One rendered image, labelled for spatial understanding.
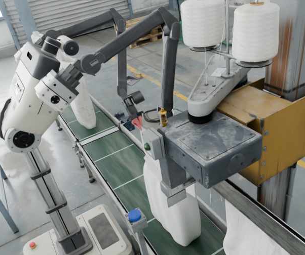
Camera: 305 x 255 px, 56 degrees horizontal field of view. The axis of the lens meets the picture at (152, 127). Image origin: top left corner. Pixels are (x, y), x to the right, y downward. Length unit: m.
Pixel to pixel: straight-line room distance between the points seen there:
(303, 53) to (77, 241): 1.64
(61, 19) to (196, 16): 7.52
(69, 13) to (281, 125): 7.78
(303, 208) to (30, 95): 2.11
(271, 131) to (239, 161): 0.23
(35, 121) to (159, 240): 1.01
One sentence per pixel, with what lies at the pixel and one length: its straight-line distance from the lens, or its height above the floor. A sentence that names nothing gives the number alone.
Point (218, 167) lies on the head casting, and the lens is 0.88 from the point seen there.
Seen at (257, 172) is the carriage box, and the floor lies 1.10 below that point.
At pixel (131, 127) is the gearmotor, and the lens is 3.01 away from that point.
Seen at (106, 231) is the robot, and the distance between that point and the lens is 2.15.
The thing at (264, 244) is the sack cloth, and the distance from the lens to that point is 1.14.
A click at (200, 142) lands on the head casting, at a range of 0.93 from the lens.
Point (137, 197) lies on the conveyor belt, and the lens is 2.13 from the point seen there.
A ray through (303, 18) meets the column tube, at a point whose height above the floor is 1.60.
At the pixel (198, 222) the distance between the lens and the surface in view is 1.70.
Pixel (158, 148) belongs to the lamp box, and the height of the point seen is 1.29.
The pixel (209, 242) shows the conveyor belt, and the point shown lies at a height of 0.38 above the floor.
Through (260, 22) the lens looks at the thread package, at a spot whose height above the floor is 1.65.
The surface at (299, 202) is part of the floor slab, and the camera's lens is 2.64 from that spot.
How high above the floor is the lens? 1.89
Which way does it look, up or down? 32 degrees down
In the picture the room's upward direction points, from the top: 10 degrees counter-clockwise
